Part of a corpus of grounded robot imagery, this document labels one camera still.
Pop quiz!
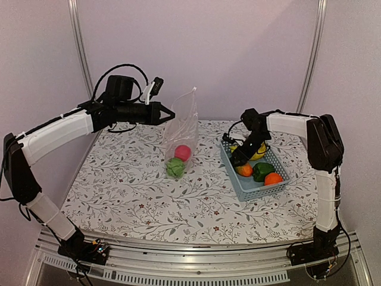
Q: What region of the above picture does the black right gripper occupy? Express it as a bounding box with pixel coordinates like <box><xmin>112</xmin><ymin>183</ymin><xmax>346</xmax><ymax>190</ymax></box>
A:
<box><xmin>231</xmin><ymin>131</ymin><xmax>270</xmax><ymax>167</ymax></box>

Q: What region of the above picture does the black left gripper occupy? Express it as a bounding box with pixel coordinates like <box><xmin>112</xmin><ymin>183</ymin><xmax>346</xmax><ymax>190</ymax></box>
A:
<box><xmin>116</xmin><ymin>101</ymin><xmax>176</xmax><ymax>125</ymax></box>

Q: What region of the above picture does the orange green toy mango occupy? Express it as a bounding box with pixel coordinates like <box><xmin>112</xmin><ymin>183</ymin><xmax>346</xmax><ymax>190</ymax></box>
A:
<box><xmin>235</xmin><ymin>163</ymin><xmax>253</xmax><ymax>178</ymax></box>

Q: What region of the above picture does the clear zip top bag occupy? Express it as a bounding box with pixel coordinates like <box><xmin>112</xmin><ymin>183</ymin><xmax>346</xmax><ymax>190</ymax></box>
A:
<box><xmin>163</xmin><ymin>87</ymin><xmax>199</xmax><ymax>179</ymax></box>

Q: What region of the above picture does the red toy apple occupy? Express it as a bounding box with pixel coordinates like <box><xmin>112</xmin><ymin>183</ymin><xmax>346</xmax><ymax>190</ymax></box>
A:
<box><xmin>174</xmin><ymin>145</ymin><xmax>192</xmax><ymax>162</ymax></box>

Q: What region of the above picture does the blue perforated plastic basket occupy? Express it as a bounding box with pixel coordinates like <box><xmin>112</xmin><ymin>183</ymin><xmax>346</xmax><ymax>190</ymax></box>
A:
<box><xmin>220</xmin><ymin>141</ymin><xmax>291</xmax><ymax>202</ymax></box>

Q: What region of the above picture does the green toy cabbage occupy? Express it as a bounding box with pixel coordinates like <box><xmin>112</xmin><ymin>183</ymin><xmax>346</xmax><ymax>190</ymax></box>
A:
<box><xmin>165</xmin><ymin>157</ymin><xmax>185</xmax><ymax>178</ymax></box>

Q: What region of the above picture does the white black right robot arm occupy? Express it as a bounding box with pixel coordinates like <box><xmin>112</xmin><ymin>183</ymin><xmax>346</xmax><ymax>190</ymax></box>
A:
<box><xmin>230</xmin><ymin>108</ymin><xmax>344</xmax><ymax>260</ymax></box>

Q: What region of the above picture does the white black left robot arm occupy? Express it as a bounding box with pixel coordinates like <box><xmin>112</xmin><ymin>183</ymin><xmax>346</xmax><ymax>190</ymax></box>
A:
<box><xmin>1</xmin><ymin>63</ymin><xmax>175</xmax><ymax>259</ymax></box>

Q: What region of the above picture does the yellow toy banana bunch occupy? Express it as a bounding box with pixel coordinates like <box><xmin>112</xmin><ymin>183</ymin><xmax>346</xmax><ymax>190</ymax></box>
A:
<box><xmin>229</xmin><ymin>141</ymin><xmax>268</xmax><ymax>161</ymax></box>

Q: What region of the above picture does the green toy bell pepper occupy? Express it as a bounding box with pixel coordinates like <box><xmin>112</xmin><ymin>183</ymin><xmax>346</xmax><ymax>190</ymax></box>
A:
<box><xmin>252</xmin><ymin>162</ymin><xmax>275</xmax><ymax>182</ymax></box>

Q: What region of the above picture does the orange toy orange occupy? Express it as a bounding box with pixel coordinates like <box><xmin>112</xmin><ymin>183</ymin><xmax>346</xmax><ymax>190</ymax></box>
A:
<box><xmin>264</xmin><ymin>172</ymin><xmax>283</xmax><ymax>186</ymax></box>

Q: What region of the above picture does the floral patterned table mat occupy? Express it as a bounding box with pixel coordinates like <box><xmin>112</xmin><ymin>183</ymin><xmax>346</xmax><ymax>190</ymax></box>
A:
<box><xmin>61</xmin><ymin>121</ymin><xmax>318</xmax><ymax>244</ymax></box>

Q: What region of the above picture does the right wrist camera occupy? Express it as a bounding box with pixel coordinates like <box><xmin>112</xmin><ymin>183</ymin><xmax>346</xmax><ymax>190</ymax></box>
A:
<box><xmin>222</xmin><ymin>132</ymin><xmax>246</xmax><ymax>144</ymax></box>

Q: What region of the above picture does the aluminium front rail frame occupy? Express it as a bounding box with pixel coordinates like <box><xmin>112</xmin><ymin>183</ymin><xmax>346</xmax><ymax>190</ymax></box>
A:
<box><xmin>24</xmin><ymin>230</ymin><xmax>376</xmax><ymax>285</ymax></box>

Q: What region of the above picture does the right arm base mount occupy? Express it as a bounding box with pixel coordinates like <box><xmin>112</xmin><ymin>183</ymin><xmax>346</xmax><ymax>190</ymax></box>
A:
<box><xmin>286</xmin><ymin>229</ymin><xmax>339</xmax><ymax>266</ymax></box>

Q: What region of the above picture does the left aluminium corner post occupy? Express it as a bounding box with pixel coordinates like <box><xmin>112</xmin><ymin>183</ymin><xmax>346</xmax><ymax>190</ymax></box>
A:
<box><xmin>67</xmin><ymin>0</ymin><xmax>93</xmax><ymax>99</ymax></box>

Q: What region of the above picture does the aluminium corner post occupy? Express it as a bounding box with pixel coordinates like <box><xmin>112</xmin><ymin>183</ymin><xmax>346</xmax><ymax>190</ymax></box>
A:
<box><xmin>296</xmin><ymin>0</ymin><xmax>327</xmax><ymax>113</ymax></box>
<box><xmin>67</xmin><ymin>0</ymin><xmax>93</xmax><ymax>99</ymax></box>

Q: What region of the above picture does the right aluminium corner post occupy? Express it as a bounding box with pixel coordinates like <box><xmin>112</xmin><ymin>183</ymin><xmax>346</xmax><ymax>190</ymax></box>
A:
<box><xmin>296</xmin><ymin>0</ymin><xmax>327</xmax><ymax>113</ymax></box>

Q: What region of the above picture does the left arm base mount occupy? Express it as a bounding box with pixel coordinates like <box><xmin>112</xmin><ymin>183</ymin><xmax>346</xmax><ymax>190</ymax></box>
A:
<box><xmin>58</xmin><ymin>231</ymin><xmax>110</xmax><ymax>265</ymax></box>

